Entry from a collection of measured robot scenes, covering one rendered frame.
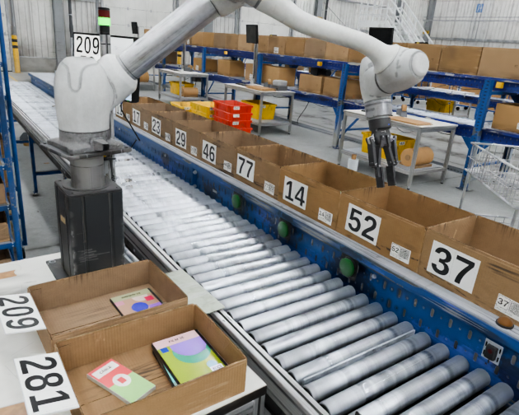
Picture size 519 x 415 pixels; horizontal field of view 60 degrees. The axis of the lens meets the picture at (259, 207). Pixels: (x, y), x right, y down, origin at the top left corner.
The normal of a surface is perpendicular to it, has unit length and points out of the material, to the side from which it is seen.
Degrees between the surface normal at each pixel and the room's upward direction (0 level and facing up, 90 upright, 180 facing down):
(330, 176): 90
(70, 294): 89
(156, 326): 89
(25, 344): 0
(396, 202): 90
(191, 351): 0
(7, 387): 0
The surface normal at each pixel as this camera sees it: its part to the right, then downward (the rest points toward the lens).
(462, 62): -0.81, 0.15
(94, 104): 0.65, 0.27
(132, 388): 0.07, -0.94
